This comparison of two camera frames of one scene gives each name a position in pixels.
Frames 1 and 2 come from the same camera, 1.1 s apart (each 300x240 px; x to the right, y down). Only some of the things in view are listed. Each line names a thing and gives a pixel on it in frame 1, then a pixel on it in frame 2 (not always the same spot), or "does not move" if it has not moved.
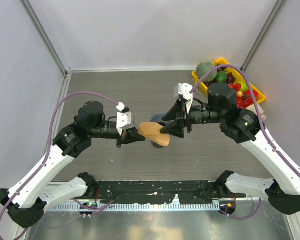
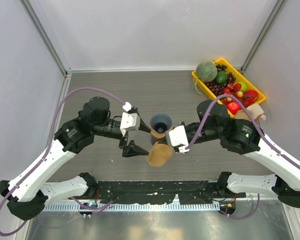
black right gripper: x=176 y=128 → x=182 y=122
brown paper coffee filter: x=151 y=131 → x=160 y=154
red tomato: x=248 y=97 does not move
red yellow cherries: x=239 y=93 does not move
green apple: x=244 y=87 does not move
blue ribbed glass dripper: x=157 y=118 does not move
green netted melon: x=203 y=68 does not move
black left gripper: x=127 y=134 → x=131 y=149
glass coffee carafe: x=158 y=145 → x=163 y=140
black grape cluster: x=221 y=69 does not move
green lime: x=221 y=77 does not move
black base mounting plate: x=187 y=192 does not move
